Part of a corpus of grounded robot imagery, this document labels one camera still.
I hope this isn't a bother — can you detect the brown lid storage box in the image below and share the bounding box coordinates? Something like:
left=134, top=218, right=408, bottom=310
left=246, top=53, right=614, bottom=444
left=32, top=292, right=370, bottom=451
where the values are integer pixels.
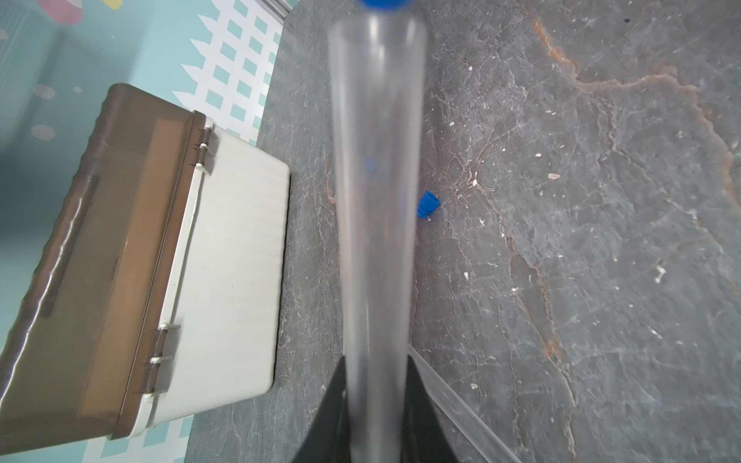
left=1, top=83, right=291, bottom=455

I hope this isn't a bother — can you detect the clear test tube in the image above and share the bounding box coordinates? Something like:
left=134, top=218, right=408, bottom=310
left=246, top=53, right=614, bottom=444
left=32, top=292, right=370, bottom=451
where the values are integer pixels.
left=329, top=5, right=428, bottom=462

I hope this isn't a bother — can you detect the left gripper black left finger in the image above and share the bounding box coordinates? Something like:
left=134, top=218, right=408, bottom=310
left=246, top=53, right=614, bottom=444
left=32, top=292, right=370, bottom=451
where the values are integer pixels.
left=291, top=357, right=351, bottom=463

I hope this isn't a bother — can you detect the clear test tube diagonal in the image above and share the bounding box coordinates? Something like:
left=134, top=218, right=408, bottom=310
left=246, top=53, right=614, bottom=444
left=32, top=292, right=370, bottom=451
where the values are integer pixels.
left=408, top=345, right=522, bottom=463

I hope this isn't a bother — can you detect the blue stopper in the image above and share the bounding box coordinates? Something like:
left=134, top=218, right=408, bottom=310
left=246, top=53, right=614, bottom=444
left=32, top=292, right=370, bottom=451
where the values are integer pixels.
left=360, top=0, right=411, bottom=11
left=417, top=191, right=441, bottom=219

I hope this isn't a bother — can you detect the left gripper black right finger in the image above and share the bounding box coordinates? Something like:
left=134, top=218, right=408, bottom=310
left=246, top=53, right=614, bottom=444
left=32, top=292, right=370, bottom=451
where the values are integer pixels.
left=401, top=356, right=457, bottom=463

